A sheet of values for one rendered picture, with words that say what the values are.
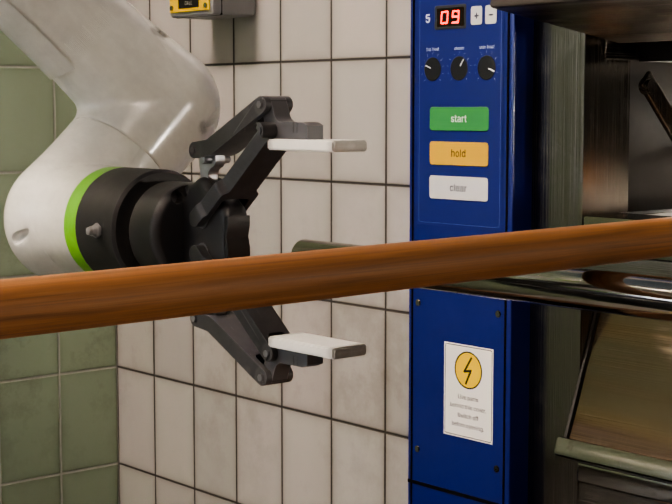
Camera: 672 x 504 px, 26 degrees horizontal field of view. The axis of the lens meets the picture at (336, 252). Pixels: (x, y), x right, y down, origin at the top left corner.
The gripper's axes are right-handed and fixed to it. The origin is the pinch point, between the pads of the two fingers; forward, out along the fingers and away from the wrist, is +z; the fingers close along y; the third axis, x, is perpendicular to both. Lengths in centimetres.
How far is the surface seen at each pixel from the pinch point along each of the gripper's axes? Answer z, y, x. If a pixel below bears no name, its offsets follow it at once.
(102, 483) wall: -115, 48, -52
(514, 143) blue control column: -32, -6, -52
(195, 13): -84, -22, -48
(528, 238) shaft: 7.2, -0.5, -10.6
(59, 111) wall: -115, -9, -46
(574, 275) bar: 5.3, 2.7, -17.8
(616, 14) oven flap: -14, -18, -46
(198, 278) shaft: 7.9, 0.0, 17.0
